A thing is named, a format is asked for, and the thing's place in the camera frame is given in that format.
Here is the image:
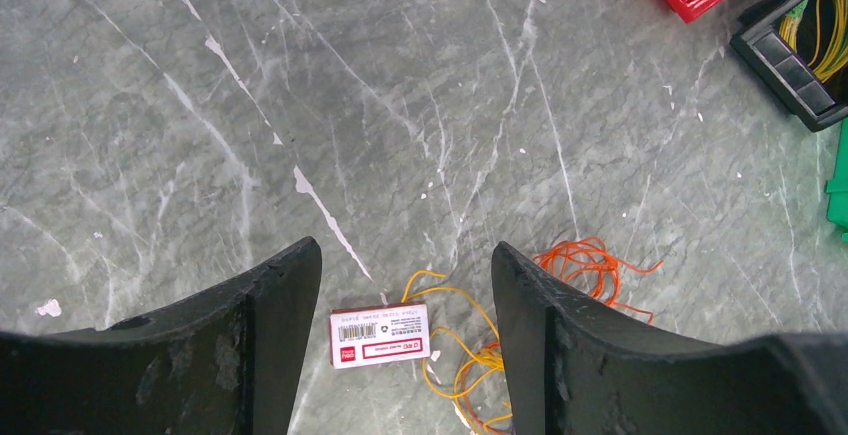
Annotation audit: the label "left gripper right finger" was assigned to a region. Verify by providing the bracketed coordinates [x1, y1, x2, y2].
[491, 243, 847, 434]

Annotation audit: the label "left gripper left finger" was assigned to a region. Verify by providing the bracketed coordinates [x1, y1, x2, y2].
[1, 237, 322, 434]

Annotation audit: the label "orange yellow cables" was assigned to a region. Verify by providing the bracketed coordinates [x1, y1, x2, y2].
[402, 236, 665, 435]

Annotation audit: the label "small red white box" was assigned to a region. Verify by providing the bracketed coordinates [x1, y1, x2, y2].
[329, 302, 431, 369]

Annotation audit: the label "green plastic bin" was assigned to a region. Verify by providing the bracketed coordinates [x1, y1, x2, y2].
[825, 120, 848, 242]

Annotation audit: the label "black plastic bin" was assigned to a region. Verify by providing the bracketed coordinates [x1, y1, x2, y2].
[730, 0, 847, 132]

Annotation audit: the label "yellow cable coil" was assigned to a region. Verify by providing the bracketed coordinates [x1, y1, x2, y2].
[778, 0, 848, 83]

